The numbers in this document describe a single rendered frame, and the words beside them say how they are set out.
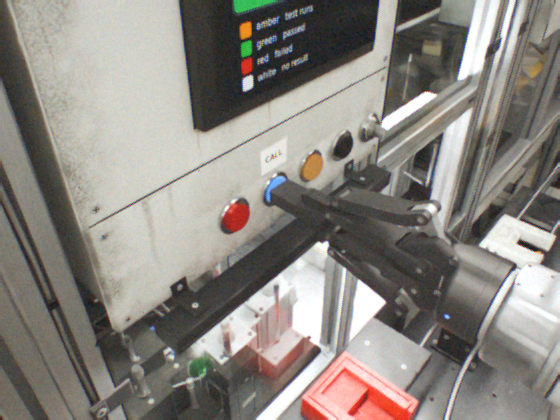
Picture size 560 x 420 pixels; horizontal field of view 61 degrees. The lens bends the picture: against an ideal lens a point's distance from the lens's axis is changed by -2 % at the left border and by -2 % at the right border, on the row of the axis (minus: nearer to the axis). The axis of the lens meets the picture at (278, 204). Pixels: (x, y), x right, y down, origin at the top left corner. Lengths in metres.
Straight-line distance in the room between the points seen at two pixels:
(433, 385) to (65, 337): 0.98
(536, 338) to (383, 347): 0.66
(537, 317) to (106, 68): 0.34
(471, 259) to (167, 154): 0.25
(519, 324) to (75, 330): 0.35
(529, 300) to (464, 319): 0.05
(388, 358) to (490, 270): 0.63
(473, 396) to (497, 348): 0.90
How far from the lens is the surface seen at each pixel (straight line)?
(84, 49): 0.33
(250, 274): 0.50
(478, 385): 1.31
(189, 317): 0.47
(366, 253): 0.46
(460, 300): 0.40
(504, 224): 1.46
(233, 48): 0.38
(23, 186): 0.35
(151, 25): 0.36
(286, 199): 0.49
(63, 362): 0.46
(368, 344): 1.02
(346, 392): 0.91
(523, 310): 0.39
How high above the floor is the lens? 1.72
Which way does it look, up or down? 38 degrees down
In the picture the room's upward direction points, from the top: straight up
